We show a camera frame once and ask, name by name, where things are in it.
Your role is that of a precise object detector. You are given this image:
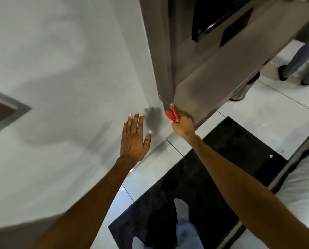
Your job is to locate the person's left hand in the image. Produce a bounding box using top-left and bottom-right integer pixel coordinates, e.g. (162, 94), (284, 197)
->
(120, 113), (152, 163)

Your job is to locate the person's right hand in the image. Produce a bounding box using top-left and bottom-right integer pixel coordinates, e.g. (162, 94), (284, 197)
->
(171, 107), (201, 143)

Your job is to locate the red cloth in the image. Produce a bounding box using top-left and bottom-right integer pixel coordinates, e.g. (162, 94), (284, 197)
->
(165, 106), (180, 124)

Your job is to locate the person's left forearm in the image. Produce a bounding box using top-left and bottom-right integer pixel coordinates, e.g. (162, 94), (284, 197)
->
(31, 157), (140, 249)

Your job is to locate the person's right forearm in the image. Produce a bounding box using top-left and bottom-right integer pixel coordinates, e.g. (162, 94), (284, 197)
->
(189, 135), (309, 249)

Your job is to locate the black floor rug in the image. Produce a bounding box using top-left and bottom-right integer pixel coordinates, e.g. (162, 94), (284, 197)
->
(108, 116), (288, 249)

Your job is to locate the white sock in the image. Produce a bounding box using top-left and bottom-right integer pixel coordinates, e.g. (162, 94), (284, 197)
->
(174, 198), (190, 222)

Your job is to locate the person's right leg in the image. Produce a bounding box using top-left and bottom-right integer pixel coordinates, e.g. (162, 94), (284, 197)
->
(175, 218), (205, 249)

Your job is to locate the black television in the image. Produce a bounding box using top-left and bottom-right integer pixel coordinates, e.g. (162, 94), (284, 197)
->
(192, 0), (257, 42)

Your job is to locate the white bedsheet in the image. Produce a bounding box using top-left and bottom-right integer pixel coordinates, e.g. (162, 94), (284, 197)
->
(231, 143), (309, 249)

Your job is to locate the grey-brown wall cabinet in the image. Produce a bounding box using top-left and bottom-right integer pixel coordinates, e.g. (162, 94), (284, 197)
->
(139, 0), (309, 128)

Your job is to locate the black rectangular wall panel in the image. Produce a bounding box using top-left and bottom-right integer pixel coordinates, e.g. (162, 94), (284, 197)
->
(220, 8), (254, 48)

